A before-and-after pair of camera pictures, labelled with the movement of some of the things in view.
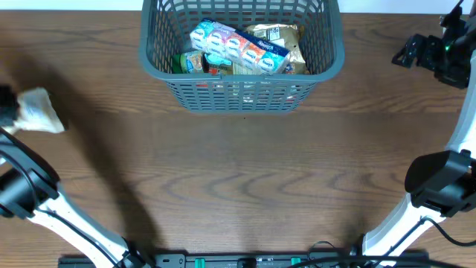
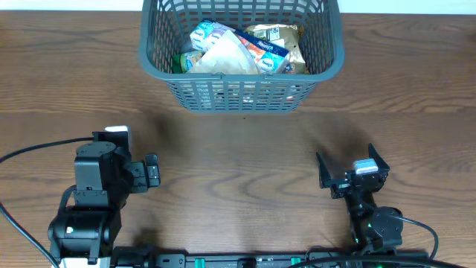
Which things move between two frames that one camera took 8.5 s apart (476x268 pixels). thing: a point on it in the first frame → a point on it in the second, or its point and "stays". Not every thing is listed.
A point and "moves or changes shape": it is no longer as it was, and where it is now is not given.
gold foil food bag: [285, 37] stays
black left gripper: [1, 100] → [145, 180]
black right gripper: [430, 44] → [340, 187]
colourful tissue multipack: [218, 39] moves or changes shape
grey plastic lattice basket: [164, 24] stays
